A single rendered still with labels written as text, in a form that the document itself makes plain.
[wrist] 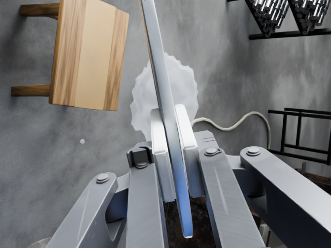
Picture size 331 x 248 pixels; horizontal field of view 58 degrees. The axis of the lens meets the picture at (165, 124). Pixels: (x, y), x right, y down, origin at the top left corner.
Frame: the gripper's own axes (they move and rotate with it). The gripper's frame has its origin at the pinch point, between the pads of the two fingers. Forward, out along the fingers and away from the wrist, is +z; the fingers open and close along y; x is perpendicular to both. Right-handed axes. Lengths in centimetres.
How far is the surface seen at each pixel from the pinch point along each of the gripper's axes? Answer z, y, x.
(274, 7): 186, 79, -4
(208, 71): 177, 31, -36
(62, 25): 75, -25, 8
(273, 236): 94, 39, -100
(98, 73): 80, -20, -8
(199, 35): 173, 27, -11
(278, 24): 192, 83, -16
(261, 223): 91, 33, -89
